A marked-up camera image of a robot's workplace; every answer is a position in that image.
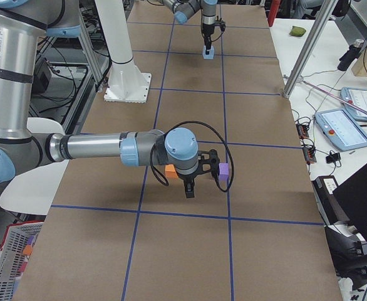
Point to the white plastic chair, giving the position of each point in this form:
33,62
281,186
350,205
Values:
33,191

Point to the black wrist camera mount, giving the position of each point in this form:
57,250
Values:
219,22
208,163

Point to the black power adapter box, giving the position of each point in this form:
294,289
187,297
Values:
329,208

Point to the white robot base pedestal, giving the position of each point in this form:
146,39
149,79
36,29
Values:
126,82

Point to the small electronics board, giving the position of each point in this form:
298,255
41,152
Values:
307,144

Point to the purple foam block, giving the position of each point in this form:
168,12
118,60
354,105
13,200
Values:
223,171

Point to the near teach pendant tablet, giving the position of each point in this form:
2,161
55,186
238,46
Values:
341,129

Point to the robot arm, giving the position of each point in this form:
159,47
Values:
22,23
184,10

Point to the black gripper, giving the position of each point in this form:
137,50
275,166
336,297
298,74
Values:
188,180
207,30

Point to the light blue foam block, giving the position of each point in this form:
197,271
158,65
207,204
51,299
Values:
208,54

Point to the green bean bag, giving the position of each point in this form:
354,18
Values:
297,31

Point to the far teach pendant tablet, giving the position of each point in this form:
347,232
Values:
357,97

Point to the red cylinder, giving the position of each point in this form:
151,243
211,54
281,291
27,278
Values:
273,12

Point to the reacher grabber tool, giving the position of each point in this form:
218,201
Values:
335,97

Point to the black laptop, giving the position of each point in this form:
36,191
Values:
363,200

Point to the white perforated basket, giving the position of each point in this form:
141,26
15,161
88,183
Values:
18,240

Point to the teach pendant tablet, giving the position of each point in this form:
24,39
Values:
357,97
341,129

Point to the orange foam block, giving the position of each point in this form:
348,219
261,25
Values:
170,172

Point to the aluminium frame post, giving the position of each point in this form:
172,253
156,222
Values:
326,8

